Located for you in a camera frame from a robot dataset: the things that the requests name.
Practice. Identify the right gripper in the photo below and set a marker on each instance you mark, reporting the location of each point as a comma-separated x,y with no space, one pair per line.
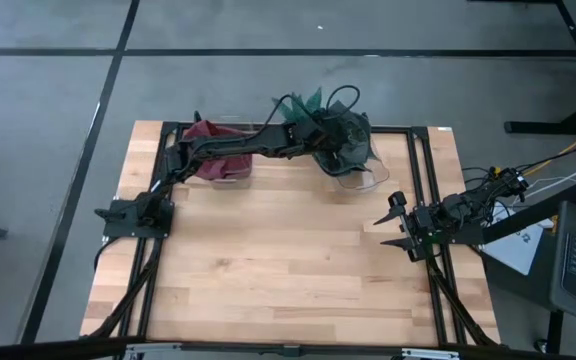
420,245

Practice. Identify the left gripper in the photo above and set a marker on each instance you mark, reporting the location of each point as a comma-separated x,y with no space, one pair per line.
305,137

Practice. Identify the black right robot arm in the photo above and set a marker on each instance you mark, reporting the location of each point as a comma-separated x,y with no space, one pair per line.
473,207

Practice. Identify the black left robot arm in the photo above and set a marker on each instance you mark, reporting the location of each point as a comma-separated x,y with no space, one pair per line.
238,144

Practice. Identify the green artificial plant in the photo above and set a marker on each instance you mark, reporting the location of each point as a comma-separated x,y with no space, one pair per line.
313,100

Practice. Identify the clear plastic bin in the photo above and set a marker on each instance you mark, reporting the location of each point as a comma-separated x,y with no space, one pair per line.
230,184
375,177

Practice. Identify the small white sticker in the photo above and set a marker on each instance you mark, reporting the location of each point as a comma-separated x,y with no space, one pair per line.
444,129

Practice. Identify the black side table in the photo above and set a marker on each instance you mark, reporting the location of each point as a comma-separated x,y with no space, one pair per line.
533,212

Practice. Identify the black stand foot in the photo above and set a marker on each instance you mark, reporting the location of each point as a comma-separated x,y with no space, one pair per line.
553,127

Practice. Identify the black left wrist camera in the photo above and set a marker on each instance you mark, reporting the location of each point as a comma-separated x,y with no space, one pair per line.
325,134

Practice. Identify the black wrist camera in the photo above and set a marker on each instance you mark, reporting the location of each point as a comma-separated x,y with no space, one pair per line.
424,220
325,134

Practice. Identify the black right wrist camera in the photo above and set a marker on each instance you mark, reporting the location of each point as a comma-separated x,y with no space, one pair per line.
424,220

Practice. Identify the black aluminium table frame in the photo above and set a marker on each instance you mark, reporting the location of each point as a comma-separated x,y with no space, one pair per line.
418,131

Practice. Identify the silver metal bracket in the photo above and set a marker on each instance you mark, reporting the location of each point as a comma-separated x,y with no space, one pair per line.
430,354
153,350

